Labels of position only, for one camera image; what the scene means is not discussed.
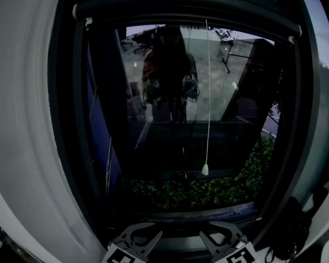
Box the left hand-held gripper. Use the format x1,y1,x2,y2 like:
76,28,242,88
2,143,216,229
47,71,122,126
100,222,164,263

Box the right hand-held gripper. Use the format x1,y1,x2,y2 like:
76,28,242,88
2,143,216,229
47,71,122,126
198,221,257,263

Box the glass window with dark frame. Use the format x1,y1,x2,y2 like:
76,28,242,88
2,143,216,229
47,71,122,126
72,0,303,47

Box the green hedge plants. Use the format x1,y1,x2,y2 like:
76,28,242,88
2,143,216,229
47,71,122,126
120,132,277,214

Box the black backpack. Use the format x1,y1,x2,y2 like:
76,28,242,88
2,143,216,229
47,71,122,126
265,195,314,263

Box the white pull cord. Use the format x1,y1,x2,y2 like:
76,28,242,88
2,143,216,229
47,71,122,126
201,19,211,175

